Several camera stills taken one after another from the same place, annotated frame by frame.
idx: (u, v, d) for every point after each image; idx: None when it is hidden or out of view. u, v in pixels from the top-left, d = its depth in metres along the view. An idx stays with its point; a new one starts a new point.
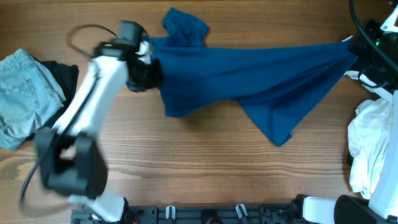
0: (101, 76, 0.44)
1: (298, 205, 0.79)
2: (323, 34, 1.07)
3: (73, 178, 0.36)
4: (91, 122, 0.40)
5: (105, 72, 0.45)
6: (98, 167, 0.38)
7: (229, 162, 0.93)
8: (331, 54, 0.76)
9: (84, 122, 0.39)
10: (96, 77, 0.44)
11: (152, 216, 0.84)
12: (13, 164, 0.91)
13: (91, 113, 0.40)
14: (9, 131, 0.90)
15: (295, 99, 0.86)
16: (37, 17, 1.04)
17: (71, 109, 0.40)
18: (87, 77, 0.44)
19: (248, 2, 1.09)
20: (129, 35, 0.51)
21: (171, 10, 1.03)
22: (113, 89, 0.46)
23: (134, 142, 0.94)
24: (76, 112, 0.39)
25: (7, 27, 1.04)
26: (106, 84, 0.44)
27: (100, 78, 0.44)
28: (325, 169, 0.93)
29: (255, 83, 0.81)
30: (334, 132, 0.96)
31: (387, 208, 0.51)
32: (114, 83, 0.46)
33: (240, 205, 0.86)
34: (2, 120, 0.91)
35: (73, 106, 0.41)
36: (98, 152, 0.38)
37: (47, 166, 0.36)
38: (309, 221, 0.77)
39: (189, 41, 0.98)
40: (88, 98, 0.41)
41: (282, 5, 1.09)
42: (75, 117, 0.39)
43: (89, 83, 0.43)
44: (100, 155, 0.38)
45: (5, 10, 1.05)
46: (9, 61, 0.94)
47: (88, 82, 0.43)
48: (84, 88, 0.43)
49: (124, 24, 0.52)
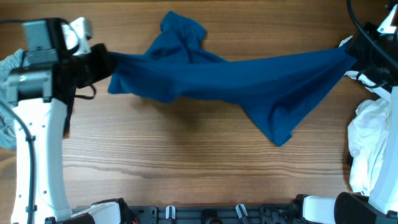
0: (33, 139, 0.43)
1: (299, 205, 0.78)
2: (323, 34, 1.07)
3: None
4: (48, 200, 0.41)
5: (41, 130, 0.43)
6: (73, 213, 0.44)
7: (229, 162, 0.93)
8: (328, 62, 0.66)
9: (41, 205, 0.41)
10: (28, 141, 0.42)
11: (152, 216, 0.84)
12: (13, 163, 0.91)
13: (43, 187, 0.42)
14: (9, 131, 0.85)
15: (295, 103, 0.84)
16: (38, 17, 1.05)
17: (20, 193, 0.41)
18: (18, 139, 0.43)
19: (247, 2, 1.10)
20: (43, 38, 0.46)
21: (170, 12, 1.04)
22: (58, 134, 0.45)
23: (134, 142, 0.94)
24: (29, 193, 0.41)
25: (7, 27, 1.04)
26: (43, 145, 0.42)
27: (34, 139, 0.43)
28: (326, 169, 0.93)
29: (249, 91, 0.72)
30: (334, 132, 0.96)
31: (388, 203, 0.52)
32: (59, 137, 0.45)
33: (240, 204, 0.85)
34: (2, 119, 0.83)
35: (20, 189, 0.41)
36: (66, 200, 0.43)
37: None
38: (309, 221, 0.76)
39: (186, 43, 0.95)
40: (32, 170, 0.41)
41: (282, 6, 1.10)
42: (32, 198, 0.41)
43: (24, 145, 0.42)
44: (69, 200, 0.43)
45: (6, 10, 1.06)
46: (9, 60, 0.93)
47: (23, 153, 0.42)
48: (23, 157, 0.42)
49: (28, 28, 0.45)
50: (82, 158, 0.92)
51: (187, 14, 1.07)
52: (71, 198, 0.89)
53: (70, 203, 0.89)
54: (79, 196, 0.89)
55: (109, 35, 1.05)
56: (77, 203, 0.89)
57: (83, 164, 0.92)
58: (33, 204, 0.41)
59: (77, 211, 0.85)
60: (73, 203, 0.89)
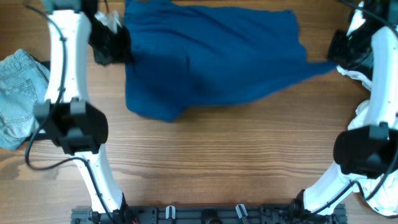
0: (65, 38, 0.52)
1: (299, 204, 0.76)
2: (322, 33, 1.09)
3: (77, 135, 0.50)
4: (76, 84, 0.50)
5: (74, 20, 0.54)
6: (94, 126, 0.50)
7: (228, 161, 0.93)
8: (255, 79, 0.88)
9: (69, 88, 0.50)
10: (61, 41, 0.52)
11: (152, 216, 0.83)
12: (13, 164, 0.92)
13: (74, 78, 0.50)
14: (9, 131, 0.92)
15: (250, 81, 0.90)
16: (38, 17, 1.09)
17: (71, 78, 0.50)
18: (58, 73, 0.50)
19: (247, 3, 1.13)
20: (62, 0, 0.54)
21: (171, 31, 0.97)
22: (80, 58, 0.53)
23: (134, 142, 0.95)
24: (61, 82, 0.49)
25: (12, 27, 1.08)
26: (74, 45, 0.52)
27: (66, 39, 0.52)
28: (326, 168, 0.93)
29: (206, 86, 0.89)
30: (334, 132, 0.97)
31: (379, 116, 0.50)
32: (79, 43, 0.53)
33: (240, 204, 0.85)
34: (2, 120, 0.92)
35: (55, 79, 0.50)
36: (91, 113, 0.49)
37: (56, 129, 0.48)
38: (311, 213, 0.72)
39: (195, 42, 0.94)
40: (65, 65, 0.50)
41: (281, 5, 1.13)
42: (63, 88, 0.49)
43: (59, 79, 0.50)
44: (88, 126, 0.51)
45: (9, 11, 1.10)
46: (9, 61, 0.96)
47: (56, 46, 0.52)
48: (60, 57, 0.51)
49: None
50: None
51: None
52: (71, 198, 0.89)
53: (71, 203, 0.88)
54: (79, 196, 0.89)
55: None
56: (78, 203, 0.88)
57: None
58: (63, 86, 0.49)
59: (77, 211, 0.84)
60: (73, 203, 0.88)
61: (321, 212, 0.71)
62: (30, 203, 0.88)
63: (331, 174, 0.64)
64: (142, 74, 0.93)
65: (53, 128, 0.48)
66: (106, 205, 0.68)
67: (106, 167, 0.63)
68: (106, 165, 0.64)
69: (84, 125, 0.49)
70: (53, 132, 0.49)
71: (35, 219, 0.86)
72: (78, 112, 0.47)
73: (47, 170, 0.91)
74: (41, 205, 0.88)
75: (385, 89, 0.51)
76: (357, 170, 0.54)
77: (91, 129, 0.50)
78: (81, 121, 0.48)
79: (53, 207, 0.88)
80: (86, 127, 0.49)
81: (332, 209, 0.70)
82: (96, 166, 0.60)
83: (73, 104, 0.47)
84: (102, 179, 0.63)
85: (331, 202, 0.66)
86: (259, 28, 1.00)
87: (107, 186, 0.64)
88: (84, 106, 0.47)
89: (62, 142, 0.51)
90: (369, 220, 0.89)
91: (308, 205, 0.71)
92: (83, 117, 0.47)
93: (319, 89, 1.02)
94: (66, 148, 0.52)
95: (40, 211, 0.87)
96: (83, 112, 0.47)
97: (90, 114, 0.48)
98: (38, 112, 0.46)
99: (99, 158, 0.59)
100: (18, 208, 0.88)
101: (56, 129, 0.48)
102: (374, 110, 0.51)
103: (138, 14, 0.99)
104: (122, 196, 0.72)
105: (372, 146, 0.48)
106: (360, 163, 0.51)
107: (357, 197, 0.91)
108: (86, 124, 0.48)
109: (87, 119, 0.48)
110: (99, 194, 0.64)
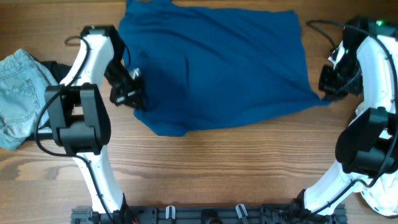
0: (91, 48, 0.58)
1: (299, 203, 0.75)
2: (323, 33, 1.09)
3: (79, 126, 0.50)
4: (90, 76, 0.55)
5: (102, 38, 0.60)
6: (102, 114, 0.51)
7: (228, 162, 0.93)
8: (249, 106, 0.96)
9: (84, 78, 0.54)
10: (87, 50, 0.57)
11: (152, 216, 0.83)
12: (13, 164, 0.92)
13: (89, 71, 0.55)
14: (9, 132, 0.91)
15: (243, 102, 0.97)
16: (38, 17, 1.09)
17: (87, 71, 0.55)
18: (76, 68, 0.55)
19: (247, 2, 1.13)
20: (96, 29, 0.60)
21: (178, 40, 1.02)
22: (99, 65, 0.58)
23: (134, 142, 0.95)
24: (78, 71, 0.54)
25: (12, 27, 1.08)
26: (97, 53, 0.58)
27: (91, 49, 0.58)
28: (326, 169, 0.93)
29: (201, 104, 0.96)
30: (334, 132, 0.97)
31: (377, 102, 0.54)
32: (102, 53, 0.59)
33: (240, 205, 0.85)
34: (2, 120, 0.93)
35: (73, 70, 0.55)
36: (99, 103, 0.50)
37: (60, 119, 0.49)
38: (311, 213, 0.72)
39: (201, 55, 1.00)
40: (85, 61, 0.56)
41: (282, 5, 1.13)
42: (78, 76, 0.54)
43: (76, 71, 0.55)
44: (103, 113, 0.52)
45: (10, 11, 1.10)
46: (9, 61, 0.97)
47: (81, 53, 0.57)
48: (81, 57, 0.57)
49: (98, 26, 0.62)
50: None
51: None
52: (71, 198, 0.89)
53: (71, 203, 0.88)
54: (79, 196, 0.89)
55: None
56: (78, 203, 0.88)
57: None
58: (78, 75, 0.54)
59: (77, 211, 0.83)
60: (73, 203, 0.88)
61: (321, 212, 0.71)
62: (30, 203, 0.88)
63: (331, 173, 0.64)
64: (154, 91, 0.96)
65: (58, 111, 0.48)
66: (107, 206, 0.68)
67: (107, 169, 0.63)
68: (108, 167, 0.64)
69: (89, 112, 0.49)
70: (56, 117, 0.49)
71: (35, 219, 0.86)
72: (86, 94, 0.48)
73: (47, 170, 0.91)
74: (41, 205, 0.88)
75: (375, 80, 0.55)
76: (357, 168, 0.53)
77: (96, 118, 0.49)
78: (87, 106, 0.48)
79: (53, 207, 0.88)
80: (90, 115, 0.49)
81: (332, 209, 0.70)
82: (97, 167, 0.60)
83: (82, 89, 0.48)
84: (103, 180, 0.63)
85: (332, 201, 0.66)
86: (260, 35, 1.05)
87: (108, 188, 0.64)
88: (94, 89, 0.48)
89: (62, 133, 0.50)
90: (369, 220, 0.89)
91: (308, 205, 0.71)
92: (90, 102, 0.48)
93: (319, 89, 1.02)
94: (65, 142, 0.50)
95: (40, 211, 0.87)
96: (91, 95, 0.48)
97: (97, 102, 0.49)
98: (48, 93, 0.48)
99: (101, 159, 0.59)
100: (18, 208, 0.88)
101: (60, 112, 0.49)
102: (372, 98, 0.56)
103: (138, 15, 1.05)
104: (122, 196, 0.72)
105: (374, 132, 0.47)
106: (362, 158, 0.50)
107: (357, 197, 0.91)
108: (91, 111, 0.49)
109: (93, 104, 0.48)
110: (100, 195, 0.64)
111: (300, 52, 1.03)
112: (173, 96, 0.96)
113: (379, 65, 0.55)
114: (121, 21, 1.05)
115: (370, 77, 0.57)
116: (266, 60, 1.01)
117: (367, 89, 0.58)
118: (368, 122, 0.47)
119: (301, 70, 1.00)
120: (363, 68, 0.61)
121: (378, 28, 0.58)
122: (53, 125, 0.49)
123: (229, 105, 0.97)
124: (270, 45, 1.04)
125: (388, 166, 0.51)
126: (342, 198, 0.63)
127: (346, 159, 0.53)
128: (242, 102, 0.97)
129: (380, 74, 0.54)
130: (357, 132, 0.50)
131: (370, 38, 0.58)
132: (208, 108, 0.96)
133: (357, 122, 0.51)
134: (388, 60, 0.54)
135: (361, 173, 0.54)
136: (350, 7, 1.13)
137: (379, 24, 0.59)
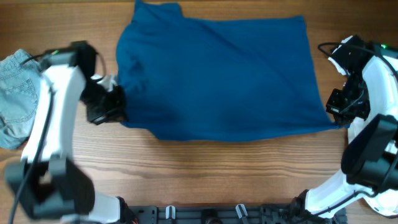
0: (55, 91, 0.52)
1: (300, 203, 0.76)
2: (323, 33, 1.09)
3: (56, 201, 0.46)
4: (58, 135, 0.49)
5: (68, 73, 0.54)
6: (78, 183, 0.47)
7: (228, 162, 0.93)
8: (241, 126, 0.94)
9: (51, 139, 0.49)
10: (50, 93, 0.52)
11: (152, 216, 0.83)
12: None
13: (56, 130, 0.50)
14: (9, 131, 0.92)
15: (236, 122, 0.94)
16: (38, 17, 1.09)
17: (54, 128, 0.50)
18: (41, 124, 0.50)
19: (247, 2, 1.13)
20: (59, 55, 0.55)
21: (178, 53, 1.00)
22: (67, 115, 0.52)
23: (135, 142, 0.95)
24: (43, 132, 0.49)
25: (12, 27, 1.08)
26: (63, 100, 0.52)
27: (56, 92, 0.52)
28: (326, 168, 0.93)
29: (193, 121, 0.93)
30: (334, 132, 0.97)
31: (387, 109, 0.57)
32: (71, 98, 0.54)
33: (240, 204, 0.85)
34: (2, 120, 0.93)
35: (37, 129, 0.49)
36: (74, 174, 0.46)
37: (32, 196, 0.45)
38: (311, 213, 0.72)
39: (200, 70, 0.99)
40: (51, 115, 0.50)
41: (281, 5, 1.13)
42: (43, 139, 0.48)
43: (41, 130, 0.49)
44: (79, 182, 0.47)
45: (10, 11, 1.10)
46: (9, 61, 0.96)
47: (44, 99, 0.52)
48: (46, 105, 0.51)
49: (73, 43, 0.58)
50: (82, 158, 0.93)
51: (187, 13, 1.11)
52: None
53: None
54: None
55: (109, 35, 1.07)
56: None
57: (83, 163, 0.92)
58: (43, 139, 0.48)
59: None
60: None
61: (321, 215, 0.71)
62: None
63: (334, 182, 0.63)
64: (147, 106, 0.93)
65: (27, 193, 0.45)
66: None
67: (102, 208, 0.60)
68: (102, 205, 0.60)
69: (63, 189, 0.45)
70: (27, 198, 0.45)
71: None
72: (55, 170, 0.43)
73: None
74: None
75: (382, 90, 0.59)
76: (363, 182, 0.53)
77: (70, 191, 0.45)
78: (60, 183, 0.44)
79: None
80: (64, 191, 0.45)
81: (332, 214, 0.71)
82: (95, 216, 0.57)
83: (51, 163, 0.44)
84: (102, 216, 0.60)
85: (333, 207, 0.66)
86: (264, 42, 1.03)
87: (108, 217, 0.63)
88: (65, 165, 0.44)
89: (37, 211, 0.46)
90: (369, 219, 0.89)
91: (308, 206, 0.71)
92: (62, 178, 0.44)
93: (319, 89, 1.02)
94: (41, 218, 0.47)
95: None
96: (61, 169, 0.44)
97: (71, 177, 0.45)
98: (13, 177, 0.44)
99: (93, 213, 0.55)
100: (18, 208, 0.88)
101: (30, 193, 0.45)
102: (379, 106, 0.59)
103: (143, 24, 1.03)
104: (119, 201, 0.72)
105: (382, 140, 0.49)
106: (369, 169, 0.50)
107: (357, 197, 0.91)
108: (64, 186, 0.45)
109: (65, 180, 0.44)
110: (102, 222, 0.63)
111: (308, 66, 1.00)
112: (166, 111, 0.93)
113: (386, 78, 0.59)
114: (125, 28, 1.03)
115: (377, 91, 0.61)
116: (261, 75, 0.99)
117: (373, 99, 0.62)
118: (377, 127, 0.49)
119: (303, 84, 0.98)
120: (369, 88, 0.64)
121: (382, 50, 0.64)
122: (26, 206, 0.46)
123: (222, 124, 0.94)
124: (272, 58, 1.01)
125: (392, 181, 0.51)
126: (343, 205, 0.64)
127: (350, 172, 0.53)
128: (236, 121, 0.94)
129: (387, 86, 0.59)
130: (364, 142, 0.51)
131: (375, 58, 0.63)
132: (200, 126, 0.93)
133: (363, 132, 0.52)
134: (394, 76, 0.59)
135: (366, 185, 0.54)
136: (351, 7, 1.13)
137: (384, 47, 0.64)
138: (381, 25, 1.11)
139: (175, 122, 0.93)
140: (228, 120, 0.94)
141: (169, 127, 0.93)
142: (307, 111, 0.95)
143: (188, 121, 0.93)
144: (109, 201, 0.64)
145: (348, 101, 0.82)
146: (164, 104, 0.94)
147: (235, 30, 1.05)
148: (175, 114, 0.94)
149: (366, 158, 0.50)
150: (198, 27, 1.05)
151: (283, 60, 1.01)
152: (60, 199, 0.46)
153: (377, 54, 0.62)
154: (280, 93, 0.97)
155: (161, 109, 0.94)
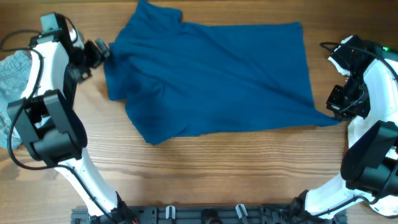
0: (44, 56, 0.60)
1: (300, 203, 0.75)
2: (322, 33, 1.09)
3: (53, 134, 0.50)
4: (50, 84, 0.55)
5: (51, 45, 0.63)
6: (73, 119, 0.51)
7: (227, 161, 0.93)
8: (227, 125, 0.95)
9: (44, 86, 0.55)
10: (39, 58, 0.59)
11: (152, 215, 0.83)
12: (13, 164, 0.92)
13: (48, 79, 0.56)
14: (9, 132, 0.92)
15: (222, 121, 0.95)
16: (38, 17, 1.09)
17: (45, 78, 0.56)
18: (33, 74, 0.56)
19: (247, 2, 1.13)
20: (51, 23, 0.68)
21: (172, 55, 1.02)
22: (56, 72, 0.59)
23: (134, 142, 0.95)
24: (36, 81, 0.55)
25: (11, 27, 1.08)
26: (51, 60, 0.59)
27: (45, 57, 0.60)
28: (325, 169, 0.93)
29: (180, 120, 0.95)
30: (334, 132, 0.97)
31: (387, 116, 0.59)
32: (56, 61, 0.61)
33: (240, 204, 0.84)
34: (2, 120, 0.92)
35: (32, 81, 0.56)
36: (68, 109, 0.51)
37: (31, 133, 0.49)
38: (311, 214, 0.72)
39: (191, 70, 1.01)
40: (42, 71, 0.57)
41: (282, 5, 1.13)
42: (37, 85, 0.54)
43: (33, 79, 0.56)
44: (73, 116, 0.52)
45: (9, 11, 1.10)
46: (9, 61, 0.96)
47: (35, 63, 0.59)
48: (35, 66, 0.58)
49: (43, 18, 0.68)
50: None
51: (188, 14, 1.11)
52: (72, 198, 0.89)
53: (71, 203, 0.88)
54: (78, 196, 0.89)
55: (109, 35, 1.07)
56: (77, 203, 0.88)
57: None
58: (38, 84, 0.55)
59: (77, 211, 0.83)
60: (73, 203, 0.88)
61: (321, 216, 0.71)
62: (30, 203, 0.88)
63: (334, 184, 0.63)
64: (136, 103, 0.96)
65: (27, 125, 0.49)
66: (102, 206, 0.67)
67: (93, 171, 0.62)
68: (94, 170, 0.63)
69: (58, 121, 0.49)
70: (27, 132, 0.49)
71: (36, 219, 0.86)
72: (50, 99, 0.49)
73: (47, 170, 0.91)
74: (42, 205, 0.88)
75: (383, 97, 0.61)
76: (362, 186, 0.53)
77: (66, 122, 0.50)
78: (55, 111, 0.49)
79: (54, 207, 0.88)
80: (60, 121, 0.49)
81: (331, 215, 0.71)
82: (83, 171, 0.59)
83: (45, 97, 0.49)
84: (92, 182, 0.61)
85: (333, 210, 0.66)
86: (258, 45, 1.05)
87: (99, 190, 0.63)
88: (57, 94, 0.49)
89: (37, 144, 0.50)
90: (369, 220, 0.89)
91: (308, 206, 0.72)
92: (56, 107, 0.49)
93: (319, 89, 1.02)
94: (41, 154, 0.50)
95: (40, 211, 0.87)
96: (55, 99, 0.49)
97: (64, 106, 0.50)
98: (11, 110, 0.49)
99: (84, 163, 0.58)
100: (18, 208, 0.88)
101: (30, 127, 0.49)
102: (381, 111, 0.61)
103: (139, 27, 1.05)
104: (118, 199, 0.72)
105: (383, 147, 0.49)
106: (370, 175, 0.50)
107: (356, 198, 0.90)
108: (59, 116, 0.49)
109: (60, 107, 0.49)
110: (93, 198, 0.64)
111: (305, 71, 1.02)
112: (153, 110, 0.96)
113: (387, 83, 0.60)
114: (121, 32, 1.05)
115: (379, 95, 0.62)
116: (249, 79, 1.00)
117: (375, 102, 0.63)
118: (377, 134, 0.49)
119: (301, 91, 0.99)
120: (370, 90, 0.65)
121: (384, 53, 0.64)
122: (27, 140, 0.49)
123: (208, 122, 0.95)
124: (265, 63, 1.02)
125: (392, 186, 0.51)
126: (342, 208, 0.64)
127: (349, 178, 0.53)
128: (222, 121, 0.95)
129: (388, 93, 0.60)
130: (362, 149, 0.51)
131: (377, 61, 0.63)
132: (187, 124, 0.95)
133: (362, 139, 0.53)
134: (395, 81, 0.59)
135: (365, 191, 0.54)
136: (350, 7, 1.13)
137: (385, 50, 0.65)
138: (381, 25, 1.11)
139: (162, 120, 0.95)
140: (214, 119, 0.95)
141: (157, 124, 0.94)
142: (304, 115, 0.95)
143: (174, 120, 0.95)
144: (103, 180, 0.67)
145: (348, 99, 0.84)
146: (152, 103, 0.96)
147: (227, 35, 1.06)
148: (162, 112, 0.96)
149: (366, 165, 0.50)
150: (191, 31, 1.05)
151: (280, 67, 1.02)
152: (57, 132, 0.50)
153: (379, 57, 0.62)
154: (270, 98, 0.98)
155: (148, 107, 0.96)
